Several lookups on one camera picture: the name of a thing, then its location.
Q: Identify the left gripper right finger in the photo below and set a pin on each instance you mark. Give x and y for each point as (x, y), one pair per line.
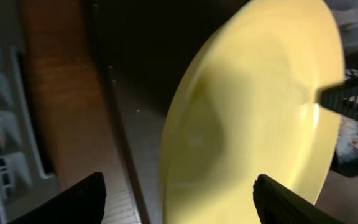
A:
(276, 204)

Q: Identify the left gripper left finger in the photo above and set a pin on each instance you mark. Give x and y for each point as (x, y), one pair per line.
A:
(83, 202)

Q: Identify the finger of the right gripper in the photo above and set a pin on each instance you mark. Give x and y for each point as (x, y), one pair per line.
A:
(341, 98)

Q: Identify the yellow round plate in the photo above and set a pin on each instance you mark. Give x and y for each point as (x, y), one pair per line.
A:
(247, 105)

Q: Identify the spilled rice food waste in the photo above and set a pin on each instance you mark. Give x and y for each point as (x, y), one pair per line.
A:
(347, 141)

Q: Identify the black waste tray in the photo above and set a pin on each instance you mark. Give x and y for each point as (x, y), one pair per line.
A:
(347, 169)

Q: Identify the grey plastic dish rack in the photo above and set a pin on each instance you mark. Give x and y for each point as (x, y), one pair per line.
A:
(24, 182)

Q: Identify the clear plastic bin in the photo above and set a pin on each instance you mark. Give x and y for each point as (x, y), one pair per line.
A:
(345, 13)

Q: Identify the dark brown serving tray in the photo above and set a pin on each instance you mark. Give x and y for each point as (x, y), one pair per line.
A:
(142, 48)

